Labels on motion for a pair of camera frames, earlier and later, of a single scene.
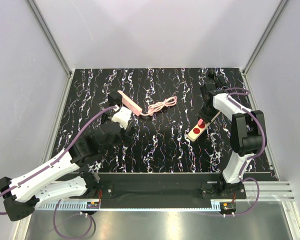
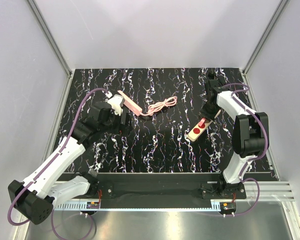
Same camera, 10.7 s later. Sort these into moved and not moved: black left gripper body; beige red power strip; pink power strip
Moved: black left gripper body
Not moved: pink power strip; beige red power strip
